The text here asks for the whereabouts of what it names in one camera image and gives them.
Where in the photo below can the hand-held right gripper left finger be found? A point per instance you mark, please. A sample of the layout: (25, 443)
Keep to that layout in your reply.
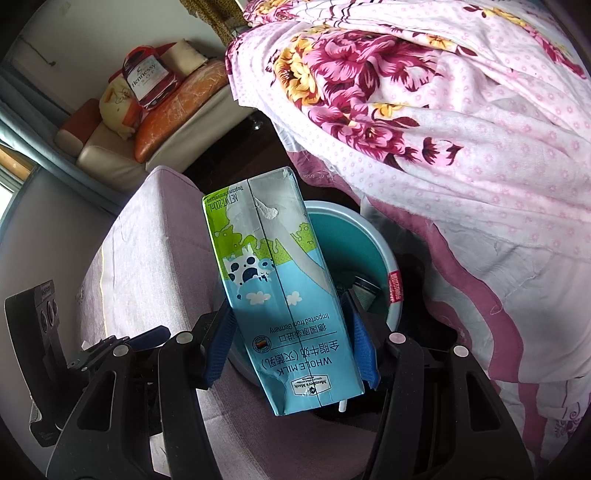
(217, 350)

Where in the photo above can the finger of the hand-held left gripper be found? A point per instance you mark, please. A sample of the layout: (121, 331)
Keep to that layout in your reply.
(150, 335)

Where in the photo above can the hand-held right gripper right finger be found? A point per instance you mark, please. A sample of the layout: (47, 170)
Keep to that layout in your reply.
(364, 350)

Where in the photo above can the blue green milk carton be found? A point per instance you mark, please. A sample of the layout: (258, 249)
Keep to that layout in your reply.
(277, 286)

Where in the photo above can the teal plastic bin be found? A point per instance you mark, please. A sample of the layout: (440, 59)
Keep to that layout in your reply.
(341, 244)

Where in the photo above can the dark packet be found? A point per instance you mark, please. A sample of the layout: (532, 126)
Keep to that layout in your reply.
(367, 290)

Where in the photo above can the beige sofa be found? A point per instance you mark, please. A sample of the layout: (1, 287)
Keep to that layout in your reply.
(111, 147)

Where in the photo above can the grey blue curtain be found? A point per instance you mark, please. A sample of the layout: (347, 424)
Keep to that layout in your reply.
(41, 120)

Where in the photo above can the pink floral blanket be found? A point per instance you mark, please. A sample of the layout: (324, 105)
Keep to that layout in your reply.
(438, 138)

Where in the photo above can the yellow plush toy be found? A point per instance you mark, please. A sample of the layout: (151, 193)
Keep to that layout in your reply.
(117, 108)

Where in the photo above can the orange cushion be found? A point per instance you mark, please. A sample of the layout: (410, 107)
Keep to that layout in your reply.
(184, 106)

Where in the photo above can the bottle-shaped pillow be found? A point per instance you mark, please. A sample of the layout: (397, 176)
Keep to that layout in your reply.
(147, 76)

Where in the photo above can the beige cushion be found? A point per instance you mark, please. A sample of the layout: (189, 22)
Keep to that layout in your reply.
(182, 57)

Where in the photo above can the patterned yellow curtain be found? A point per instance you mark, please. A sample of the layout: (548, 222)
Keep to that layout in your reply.
(212, 23)

